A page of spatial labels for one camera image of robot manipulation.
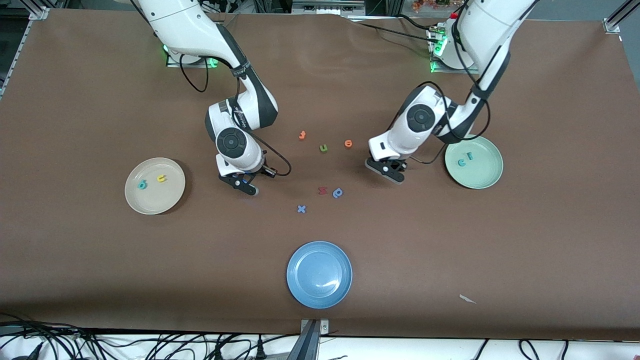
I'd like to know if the blue round plate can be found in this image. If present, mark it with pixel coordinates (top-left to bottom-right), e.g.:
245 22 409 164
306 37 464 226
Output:
286 241 353 310

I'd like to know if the beige brown round plate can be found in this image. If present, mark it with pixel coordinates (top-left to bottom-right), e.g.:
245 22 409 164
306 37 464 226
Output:
124 157 186 216

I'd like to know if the grey metal box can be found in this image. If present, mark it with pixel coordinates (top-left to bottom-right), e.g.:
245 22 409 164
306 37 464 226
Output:
291 0 367 16

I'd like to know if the brown table cover mat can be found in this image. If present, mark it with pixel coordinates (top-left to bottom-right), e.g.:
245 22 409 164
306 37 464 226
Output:
0 7 640 342

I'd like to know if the pale green round plate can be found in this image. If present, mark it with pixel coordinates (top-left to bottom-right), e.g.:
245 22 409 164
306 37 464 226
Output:
444 134 504 190

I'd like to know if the orange leaf decoration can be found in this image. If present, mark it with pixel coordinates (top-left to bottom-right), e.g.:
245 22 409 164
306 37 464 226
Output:
412 0 453 12

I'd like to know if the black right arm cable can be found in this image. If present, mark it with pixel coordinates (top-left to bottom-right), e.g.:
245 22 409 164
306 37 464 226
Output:
178 52 293 177

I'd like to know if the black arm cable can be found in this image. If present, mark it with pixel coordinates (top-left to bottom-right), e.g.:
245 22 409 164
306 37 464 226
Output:
409 0 493 166
178 52 293 177

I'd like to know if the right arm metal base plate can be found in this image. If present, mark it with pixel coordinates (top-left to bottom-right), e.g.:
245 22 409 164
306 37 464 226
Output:
166 47 221 68

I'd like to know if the metal camera stand bracket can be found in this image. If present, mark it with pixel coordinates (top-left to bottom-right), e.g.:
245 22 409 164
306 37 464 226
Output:
300 319 330 360

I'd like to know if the black base power cable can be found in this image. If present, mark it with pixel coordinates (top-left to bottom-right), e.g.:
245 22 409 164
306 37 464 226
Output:
350 17 441 43

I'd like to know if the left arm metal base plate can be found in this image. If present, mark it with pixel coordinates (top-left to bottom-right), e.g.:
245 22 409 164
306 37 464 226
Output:
427 25 481 75

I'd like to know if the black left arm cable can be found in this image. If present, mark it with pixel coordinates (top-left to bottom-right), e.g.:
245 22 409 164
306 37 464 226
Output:
409 0 493 166

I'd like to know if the black cable bundle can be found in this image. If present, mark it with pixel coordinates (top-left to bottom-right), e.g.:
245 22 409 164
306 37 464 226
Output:
0 312 101 360

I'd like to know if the aluminium frame rail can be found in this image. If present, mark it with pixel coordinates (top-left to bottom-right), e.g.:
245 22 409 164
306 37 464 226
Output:
602 0 640 35
0 5 51 101

